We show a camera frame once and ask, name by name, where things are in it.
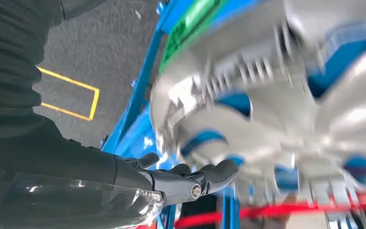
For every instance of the blue metal shelf rack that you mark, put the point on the blue metal shelf rack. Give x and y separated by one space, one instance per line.
132 142

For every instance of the green plastic crate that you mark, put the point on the green plastic crate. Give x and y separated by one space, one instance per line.
183 28

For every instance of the red barrier belt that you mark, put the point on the red barrier belt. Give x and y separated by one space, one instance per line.
265 210

